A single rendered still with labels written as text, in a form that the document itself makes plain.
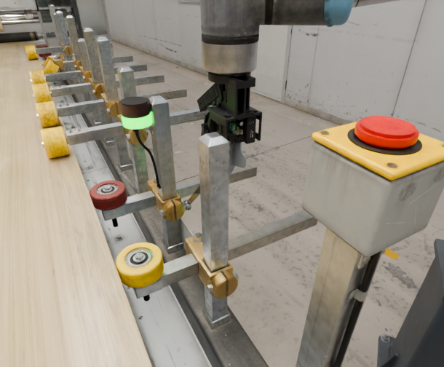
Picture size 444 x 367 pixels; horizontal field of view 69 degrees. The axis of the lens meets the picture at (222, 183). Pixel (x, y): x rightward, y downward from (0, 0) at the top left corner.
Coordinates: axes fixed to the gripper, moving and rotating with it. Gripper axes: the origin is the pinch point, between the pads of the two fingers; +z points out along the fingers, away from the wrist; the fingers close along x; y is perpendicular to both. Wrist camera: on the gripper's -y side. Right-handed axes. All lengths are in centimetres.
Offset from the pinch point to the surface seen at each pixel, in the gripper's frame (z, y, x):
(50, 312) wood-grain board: 8.8, 10.9, -35.4
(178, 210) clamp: 14.0, -9.7, -6.9
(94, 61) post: -7, -87, -8
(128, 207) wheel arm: 13.9, -16.8, -17.1
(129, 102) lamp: -12.5, -13.4, -13.5
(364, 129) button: -23.9, 36.5, -9.5
